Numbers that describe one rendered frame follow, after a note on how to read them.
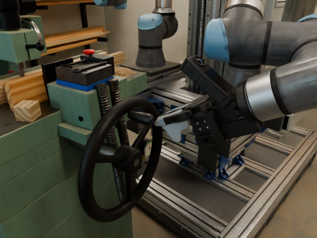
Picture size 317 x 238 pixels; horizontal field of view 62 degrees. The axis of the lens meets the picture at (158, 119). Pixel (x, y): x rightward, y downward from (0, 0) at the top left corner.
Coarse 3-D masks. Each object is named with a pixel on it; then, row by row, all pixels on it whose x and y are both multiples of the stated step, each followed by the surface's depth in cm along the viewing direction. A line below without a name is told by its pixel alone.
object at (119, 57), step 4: (116, 52) 101; (120, 52) 101; (124, 52) 103; (116, 56) 99; (120, 56) 101; (124, 56) 103; (116, 60) 100; (120, 60) 102; (124, 60) 104; (116, 64) 100; (0, 88) 65; (0, 92) 65; (0, 96) 65; (4, 96) 66; (0, 100) 66; (4, 100) 66; (0, 104) 66
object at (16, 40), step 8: (0, 32) 62; (8, 32) 61; (16, 32) 61; (24, 32) 63; (32, 32) 64; (0, 40) 63; (8, 40) 61; (16, 40) 61; (24, 40) 63; (32, 40) 65; (0, 48) 64; (8, 48) 62; (16, 48) 62; (24, 48) 64; (0, 56) 65; (8, 56) 64; (16, 56) 62; (24, 56) 64; (32, 56) 66; (40, 56) 68; (16, 64) 68
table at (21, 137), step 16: (128, 80) 84; (144, 80) 91; (128, 96) 85; (0, 112) 62; (48, 112) 62; (0, 128) 55; (16, 128) 55; (32, 128) 57; (48, 128) 61; (64, 128) 62; (80, 128) 61; (0, 144) 52; (16, 144) 55; (32, 144) 58; (0, 160) 53
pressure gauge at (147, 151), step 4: (144, 140) 91; (148, 140) 91; (144, 144) 90; (148, 144) 91; (140, 148) 91; (144, 148) 90; (148, 148) 92; (144, 152) 90; (148, 152) 92; (144, 156) 95; (148, 156) 93
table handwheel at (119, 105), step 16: (112, 112) 51; (96, 128) 49; (144, 128) 64; (160, 128) 68; (80, 144) 65; (96, 144) 48; (160, 144) 71; (96, 160) 50; (112, 160) 54; (128, 160) 57; (80, 176) 48; (128, 176) 62; (144, 176) 70; (80, 192) 49; (128, 192) 64; (144, 192) 69; (96, 208) 52; (112, 208) 60; (128, 208) 64
